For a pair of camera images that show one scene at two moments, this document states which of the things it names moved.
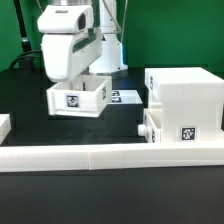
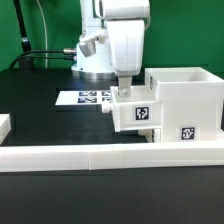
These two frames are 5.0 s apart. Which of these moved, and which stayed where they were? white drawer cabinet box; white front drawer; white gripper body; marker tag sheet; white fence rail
Moved: white gripper body; marker tag sheet
Stayed: white front drawer; white drawer cabinet box; white fence rail
